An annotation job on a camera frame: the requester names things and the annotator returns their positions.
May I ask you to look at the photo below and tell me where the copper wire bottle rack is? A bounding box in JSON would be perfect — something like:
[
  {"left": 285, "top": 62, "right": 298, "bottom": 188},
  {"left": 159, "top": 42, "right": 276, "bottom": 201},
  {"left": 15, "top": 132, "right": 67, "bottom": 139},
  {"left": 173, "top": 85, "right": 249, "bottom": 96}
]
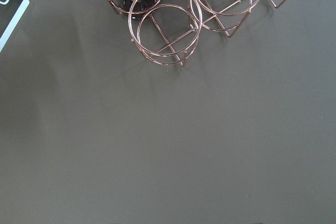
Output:
[{"left": 92, "top": 0, "right": 314, "bottom": 68}]

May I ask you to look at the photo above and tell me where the white wire cup rack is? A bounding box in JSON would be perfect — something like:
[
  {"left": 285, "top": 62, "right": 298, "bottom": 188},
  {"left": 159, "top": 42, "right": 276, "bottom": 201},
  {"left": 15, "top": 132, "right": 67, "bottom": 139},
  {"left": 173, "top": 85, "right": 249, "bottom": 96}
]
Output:
[{"left": 1, "top": 0, "right": 30, "bottom": 51}]

